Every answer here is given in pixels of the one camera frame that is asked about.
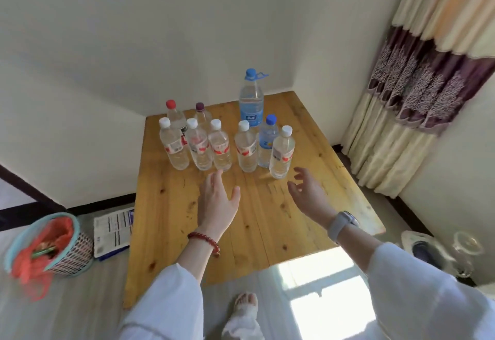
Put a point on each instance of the person's left hand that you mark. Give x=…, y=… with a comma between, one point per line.
x=214, y=208

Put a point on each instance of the person's right hand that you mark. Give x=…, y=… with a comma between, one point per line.
x=313, y=200

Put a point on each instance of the person's right thumb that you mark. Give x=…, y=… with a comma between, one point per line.
x=293, y=191

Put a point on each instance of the person's left thumb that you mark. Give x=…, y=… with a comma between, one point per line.
x=235, y=196

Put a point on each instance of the person's left forearm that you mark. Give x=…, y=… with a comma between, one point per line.
x=174, y=297

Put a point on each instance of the person's right forearm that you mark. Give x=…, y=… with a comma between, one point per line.
x=406, y=285

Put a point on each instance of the white-capped water bottle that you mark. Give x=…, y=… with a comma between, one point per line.
x=174, y=150
x=282, y=154
x=246, y=150
x=199, y=150
x=220, y=150

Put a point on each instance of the grey-banded smartwatch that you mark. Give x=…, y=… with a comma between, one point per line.
x=340, y=224

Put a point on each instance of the small blue-capped water bottle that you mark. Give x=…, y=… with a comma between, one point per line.
x=267, y=138

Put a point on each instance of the purple-capped clear bottle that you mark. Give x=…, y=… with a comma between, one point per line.
x=202, y=115

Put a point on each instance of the large blue-capped water bottle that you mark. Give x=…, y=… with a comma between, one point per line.
x=251, y=100

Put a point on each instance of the red-capped clear bottle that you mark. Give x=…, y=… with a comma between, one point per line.
x=176, y=117

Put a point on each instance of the person's foot in sandal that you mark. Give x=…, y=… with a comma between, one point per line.
x=246, y=303

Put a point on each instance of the white and blue paper pack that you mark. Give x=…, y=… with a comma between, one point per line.
x=112, y=233

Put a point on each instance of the cream and purple curtain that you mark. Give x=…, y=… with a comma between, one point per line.
x=417, y=80

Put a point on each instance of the woven wastebasket with teal rim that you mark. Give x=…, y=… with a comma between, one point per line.
x=75, y=252

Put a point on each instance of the clear glass vessel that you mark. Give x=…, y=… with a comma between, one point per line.
x=466, y=250

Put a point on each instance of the green item in wastebasket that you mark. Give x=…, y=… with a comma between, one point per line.
x=44, y=252

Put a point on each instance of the red plastic bag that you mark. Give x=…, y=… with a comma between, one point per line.
x=31, y=270

